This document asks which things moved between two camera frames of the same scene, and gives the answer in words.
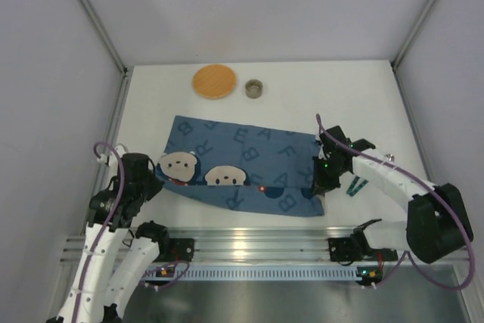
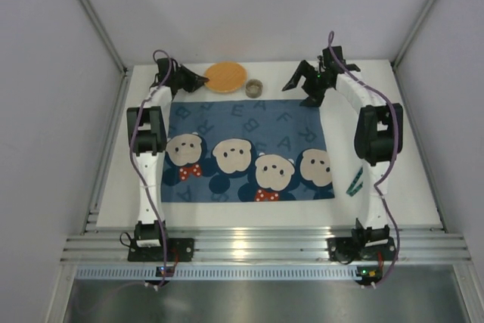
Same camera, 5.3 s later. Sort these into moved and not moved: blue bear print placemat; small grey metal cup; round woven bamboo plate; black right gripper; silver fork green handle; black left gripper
Moved: black right gripper; blue bear print placemat; round woven bamboo plate; black left gripper
Not moved: small grey metal cup; silver fork green handle
